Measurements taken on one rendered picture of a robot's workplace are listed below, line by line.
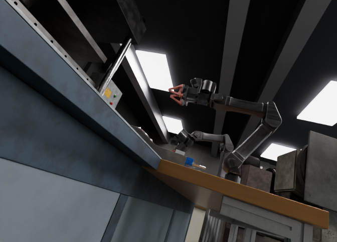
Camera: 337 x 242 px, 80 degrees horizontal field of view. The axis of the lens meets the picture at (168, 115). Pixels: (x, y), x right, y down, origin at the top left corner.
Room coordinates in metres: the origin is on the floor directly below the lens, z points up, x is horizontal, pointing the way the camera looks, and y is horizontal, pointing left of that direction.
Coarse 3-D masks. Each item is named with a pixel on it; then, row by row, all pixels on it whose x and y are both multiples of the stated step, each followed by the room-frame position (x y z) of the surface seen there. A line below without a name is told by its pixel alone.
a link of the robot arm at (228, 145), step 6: (198, 132) 1.32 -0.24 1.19; (198, 138) 1.32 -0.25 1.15; (204, 138) 1.33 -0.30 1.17; (210, 138) 1.34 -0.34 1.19; (216, 138) 1.35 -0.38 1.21; (222, 138) 1.34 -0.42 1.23; (228, 138) 1.33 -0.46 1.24; (222, 144) 1.41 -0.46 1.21; (228, 144) 1.34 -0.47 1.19; (228, 150) 1.34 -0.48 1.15
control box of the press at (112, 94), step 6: (96, 78) 1.54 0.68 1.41; (96, 84) 1.53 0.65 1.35; (108, 84) 1.58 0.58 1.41; (114, 84) 1.64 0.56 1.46; (108, 90) 1.61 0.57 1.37; (114, 90) 1.67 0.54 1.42; (108, 96) 1.64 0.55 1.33; (114, 96) 1.69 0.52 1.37; (120, 96) 1.78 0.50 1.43; (114, 102) 1.75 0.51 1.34; (114, 108) 1.78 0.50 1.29
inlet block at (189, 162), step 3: (177, 150) 0.76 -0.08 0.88; (180, 153) 0.76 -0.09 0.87; (183, 153) 0.75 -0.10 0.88; (186, 159) 0.76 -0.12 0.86; (189, 159) 0.76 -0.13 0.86; (192, 159) 0.75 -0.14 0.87; (186, 162) 0.76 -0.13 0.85; (189, 162) 0.75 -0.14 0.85; (192, 162) 0.75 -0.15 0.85; (186, 165) 0.78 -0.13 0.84; (189, 165) 0.76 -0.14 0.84; (195, 165) 0.77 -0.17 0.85; (198, 165) 0.77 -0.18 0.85; (204, 168) 0.77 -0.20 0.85
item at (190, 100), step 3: (186, 87) 0.85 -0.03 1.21; (186, 90) 0.85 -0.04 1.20; (183, 93) 0.86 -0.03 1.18; (186, 93) 0.86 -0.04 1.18; (189, 93) 0.87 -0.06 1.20; (198, 93) 0.86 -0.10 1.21; (186, 96) 0.87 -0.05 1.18; (189, 96) 0.87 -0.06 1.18; (192, 96) 0.87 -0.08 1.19; (195, 96) 0.86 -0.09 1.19; (186, 99) 0.89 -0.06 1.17; (189, 99) 0.88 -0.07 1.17; (192, 99) 0.88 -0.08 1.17; (195, 99) 0.87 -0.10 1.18; (186, 102) 0.91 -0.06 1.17; (192, 102) 0.90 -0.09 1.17; (195, 102) 0.89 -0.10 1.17; (186, 105) 0.94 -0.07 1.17
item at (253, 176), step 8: (248, 160) 4.99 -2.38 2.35; (256, 160) 4.98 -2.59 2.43; (240, 168) 5.08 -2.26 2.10; (248, 168) 4.60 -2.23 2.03; (256, 168) 4.57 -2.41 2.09; (240, 176) 4.96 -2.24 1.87; (248, 176) 4.58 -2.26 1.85; (256, 176) 4.57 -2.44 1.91; (264, 176) 4.56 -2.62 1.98; (272, 176) 4.70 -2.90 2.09; (248, 184) 4.58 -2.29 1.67; (256, 184) 4.57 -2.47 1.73; (264, 184) 4.56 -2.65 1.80; (272, 184) 4.65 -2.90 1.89; (272, 192) 4.61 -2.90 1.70; (224, 224) 5.34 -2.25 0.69; (224, 232) 5.27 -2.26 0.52; (240, 232) 4.54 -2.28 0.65; (256, 232) 4.50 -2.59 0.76; (224, 240) 5.16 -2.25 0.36; (240, 240) 4.54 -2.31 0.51; (256, 240) 4.52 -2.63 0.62
